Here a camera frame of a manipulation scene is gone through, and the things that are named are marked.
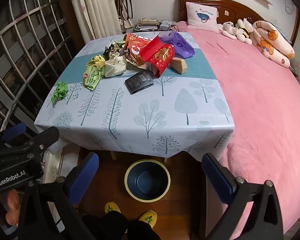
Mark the purple plastic bag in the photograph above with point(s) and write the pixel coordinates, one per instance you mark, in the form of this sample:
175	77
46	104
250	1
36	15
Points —
178	43

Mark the white tote bag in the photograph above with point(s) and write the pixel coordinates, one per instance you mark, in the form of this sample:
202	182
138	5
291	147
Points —
127	23

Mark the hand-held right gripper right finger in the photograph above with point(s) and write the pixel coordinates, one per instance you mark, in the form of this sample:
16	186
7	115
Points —
216	180

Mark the black gold crumpled wrapper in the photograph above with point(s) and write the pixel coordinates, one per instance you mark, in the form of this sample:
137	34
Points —
112	50

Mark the metal window grille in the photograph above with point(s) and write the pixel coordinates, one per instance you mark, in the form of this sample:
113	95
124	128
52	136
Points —
25	55

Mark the rolled cartoon print quilt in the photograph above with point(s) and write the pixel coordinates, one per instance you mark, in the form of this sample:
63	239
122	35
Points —
270	40

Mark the bee plush toy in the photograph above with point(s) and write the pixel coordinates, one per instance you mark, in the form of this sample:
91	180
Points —
245	31

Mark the yellow crumpled wrapper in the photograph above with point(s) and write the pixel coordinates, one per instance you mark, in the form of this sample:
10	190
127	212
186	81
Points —
98	60

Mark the black packet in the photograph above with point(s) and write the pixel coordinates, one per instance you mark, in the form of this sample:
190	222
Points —
139	82

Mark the light blue box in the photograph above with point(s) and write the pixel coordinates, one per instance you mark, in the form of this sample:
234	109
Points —
165	25

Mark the green crumpled wrapper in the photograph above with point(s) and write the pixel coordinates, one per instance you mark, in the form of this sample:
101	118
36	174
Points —
60	92

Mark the wooden headboard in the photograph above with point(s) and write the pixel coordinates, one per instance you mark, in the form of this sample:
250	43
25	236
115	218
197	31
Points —
230	5

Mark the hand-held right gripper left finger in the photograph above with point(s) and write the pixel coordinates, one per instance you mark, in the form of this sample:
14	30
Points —
82	180

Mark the white plush toy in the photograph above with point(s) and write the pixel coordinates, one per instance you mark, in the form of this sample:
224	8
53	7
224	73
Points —
228	30

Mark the person's left hand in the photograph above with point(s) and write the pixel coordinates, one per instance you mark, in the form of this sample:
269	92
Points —
13	205

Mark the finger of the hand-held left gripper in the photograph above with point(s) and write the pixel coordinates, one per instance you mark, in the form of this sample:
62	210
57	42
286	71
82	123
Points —
43	137
15	130

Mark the beige wedge box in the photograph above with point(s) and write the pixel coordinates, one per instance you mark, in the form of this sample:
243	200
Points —
180	66

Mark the stack of books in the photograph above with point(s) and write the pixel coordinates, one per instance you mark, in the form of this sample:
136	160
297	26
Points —
147	24

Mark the yellow slipper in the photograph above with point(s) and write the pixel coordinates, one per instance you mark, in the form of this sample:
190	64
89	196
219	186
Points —
112	208
148	218

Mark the red paper bag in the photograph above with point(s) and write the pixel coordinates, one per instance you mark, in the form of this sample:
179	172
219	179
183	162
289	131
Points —
160	56

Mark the pink pillow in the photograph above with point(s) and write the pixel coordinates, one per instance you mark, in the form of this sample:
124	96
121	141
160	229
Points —
202	15

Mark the cream curtain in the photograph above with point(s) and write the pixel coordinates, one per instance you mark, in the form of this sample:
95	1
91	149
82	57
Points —
95	7

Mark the white crumpled bag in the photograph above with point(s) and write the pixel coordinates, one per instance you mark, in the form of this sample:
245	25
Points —
116	66

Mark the dark blue bin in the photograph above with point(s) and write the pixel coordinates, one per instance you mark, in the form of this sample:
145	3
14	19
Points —
147	182

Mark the pink blanket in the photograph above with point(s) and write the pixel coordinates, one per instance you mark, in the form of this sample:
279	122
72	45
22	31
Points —
265	105

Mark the tree print tablecloth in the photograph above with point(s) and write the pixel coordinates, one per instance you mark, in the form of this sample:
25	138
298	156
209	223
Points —
140	92

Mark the red gold snack bag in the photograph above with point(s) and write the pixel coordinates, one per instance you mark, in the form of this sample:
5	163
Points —
135	47

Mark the light green snack bag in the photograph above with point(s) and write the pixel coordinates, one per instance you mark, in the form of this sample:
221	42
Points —
92	77

